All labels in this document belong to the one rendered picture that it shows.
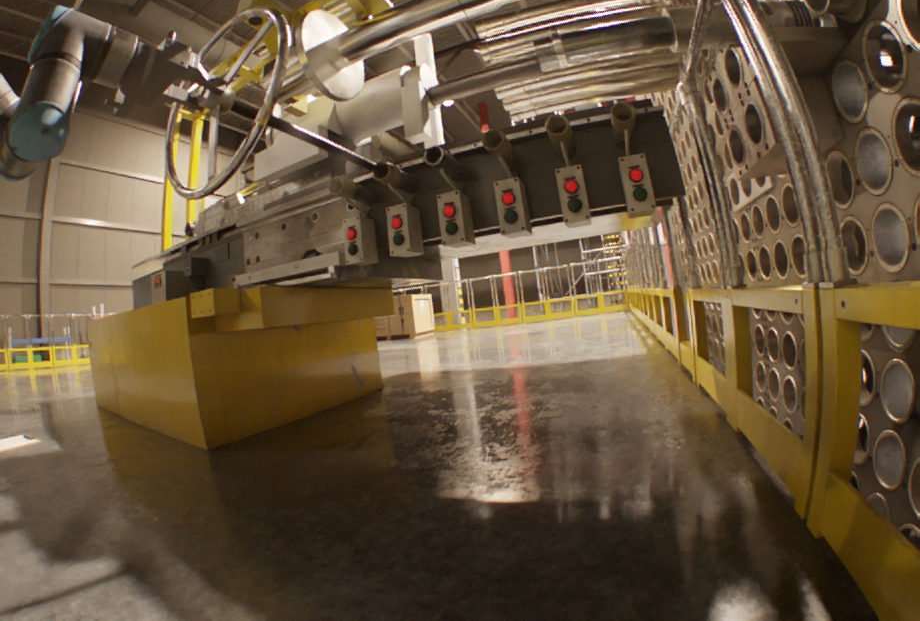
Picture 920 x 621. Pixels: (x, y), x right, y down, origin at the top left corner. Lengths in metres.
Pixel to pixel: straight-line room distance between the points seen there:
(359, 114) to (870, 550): 1.88
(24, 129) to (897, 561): 1.09
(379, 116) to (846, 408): 1.68
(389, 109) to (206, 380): 1.28
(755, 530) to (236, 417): 1.66
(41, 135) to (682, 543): 1.09
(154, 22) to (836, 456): 10.61
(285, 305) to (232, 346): 0.35
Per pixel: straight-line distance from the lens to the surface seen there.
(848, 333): 0.64
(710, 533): 0.76
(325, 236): 1.51
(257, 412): 1.77
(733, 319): 1.11
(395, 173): 1.18
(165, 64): 0.69
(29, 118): 0.60
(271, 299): 1.42
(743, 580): 0.66
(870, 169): 1.89
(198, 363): 1.60
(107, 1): 10.05
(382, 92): 1.65
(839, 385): 0.64
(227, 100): 0.78
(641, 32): 1.57
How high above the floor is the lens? 0.44
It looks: 5 degrees up
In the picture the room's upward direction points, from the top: 7 degrees counter-clockwise
